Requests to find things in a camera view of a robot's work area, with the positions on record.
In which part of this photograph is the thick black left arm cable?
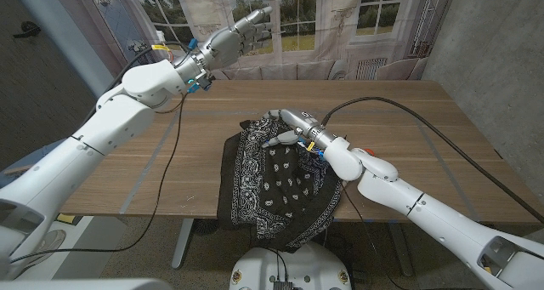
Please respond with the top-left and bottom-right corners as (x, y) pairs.
(79, 45), (189, 128)

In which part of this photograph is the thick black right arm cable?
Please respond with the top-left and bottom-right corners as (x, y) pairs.
(320, 95), (544, 225)

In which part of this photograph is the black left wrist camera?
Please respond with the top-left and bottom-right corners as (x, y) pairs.
(186, 74), (214, 94)

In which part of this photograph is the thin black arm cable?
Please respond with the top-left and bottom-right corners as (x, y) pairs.
(10, 92), (189, 266)
(342, 186), (410, 290)

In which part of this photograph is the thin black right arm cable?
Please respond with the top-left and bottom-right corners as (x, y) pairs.
(342, 186), (410, 290)

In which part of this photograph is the grey white sneaker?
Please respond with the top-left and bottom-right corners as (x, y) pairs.
(38, 228), (67, 259)

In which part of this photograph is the black wall fixture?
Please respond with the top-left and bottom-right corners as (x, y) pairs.
(12, 20), (43, 39)

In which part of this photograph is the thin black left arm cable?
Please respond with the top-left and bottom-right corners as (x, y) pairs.
(10, 92), (189, 266)

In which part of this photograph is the white robot torso edge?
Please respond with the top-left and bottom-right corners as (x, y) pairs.
(0, 278), (173, 290)

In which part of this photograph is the black paisley bandana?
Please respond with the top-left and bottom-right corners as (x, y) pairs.
(216, 116), (344, 254)

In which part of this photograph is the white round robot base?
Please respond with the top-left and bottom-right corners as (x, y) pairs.
(229, 241), (353, 290)

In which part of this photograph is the printed window backdrop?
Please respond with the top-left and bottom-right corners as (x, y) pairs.
(82, 0), (458, 81)

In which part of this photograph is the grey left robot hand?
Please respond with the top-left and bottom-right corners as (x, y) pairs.
(197, 6), (275, 72)

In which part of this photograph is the white table leg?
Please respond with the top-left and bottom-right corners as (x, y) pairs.
(171, 219), (195, 270)

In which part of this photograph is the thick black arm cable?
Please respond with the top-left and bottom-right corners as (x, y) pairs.
(320, 95), (544, 225)
(79, 45), (189, 128)

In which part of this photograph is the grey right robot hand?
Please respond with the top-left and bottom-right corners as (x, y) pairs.
(261, 108), (329, 151)

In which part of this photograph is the white pillar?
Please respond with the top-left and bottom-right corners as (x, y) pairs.
(8, 0), (125, 100)

